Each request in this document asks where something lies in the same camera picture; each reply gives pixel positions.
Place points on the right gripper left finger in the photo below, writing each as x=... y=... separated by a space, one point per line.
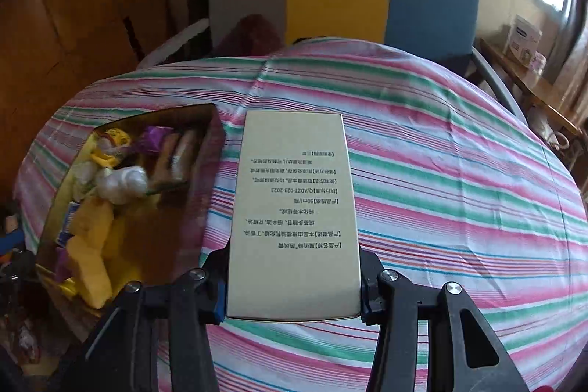
x=215 y=286

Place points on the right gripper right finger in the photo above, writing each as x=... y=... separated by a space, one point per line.
x=373 y=306

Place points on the cream cardboard box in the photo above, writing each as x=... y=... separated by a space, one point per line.
x=294 y=247

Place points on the white plastic ball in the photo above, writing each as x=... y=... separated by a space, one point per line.
x=121 y=186

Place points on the yellow sponge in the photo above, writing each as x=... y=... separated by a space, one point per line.
x=91 y=226

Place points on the purple snack packet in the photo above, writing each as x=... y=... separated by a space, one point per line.
x=151 y=140

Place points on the yellow sock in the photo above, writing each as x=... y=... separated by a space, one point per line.
x=112 y=147

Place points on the cereal bar packet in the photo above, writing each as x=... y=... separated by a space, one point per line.
x=174 y=162

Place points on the blue Tempo tissue pack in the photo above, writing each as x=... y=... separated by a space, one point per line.
x=65 y=232

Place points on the gold tin box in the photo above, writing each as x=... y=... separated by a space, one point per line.
x=133 y=205

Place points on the striped tablecloth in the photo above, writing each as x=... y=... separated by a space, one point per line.
x=449 y=186

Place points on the dark red cushion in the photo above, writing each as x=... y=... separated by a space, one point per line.
x=252 y=36

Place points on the wooden side table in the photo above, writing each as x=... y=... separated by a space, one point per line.
x=550 y=122

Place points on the white blue product box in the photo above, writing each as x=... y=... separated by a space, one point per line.
x=522 y=42

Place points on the wooden wardrobe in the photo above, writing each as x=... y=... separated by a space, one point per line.
x=51 y=49

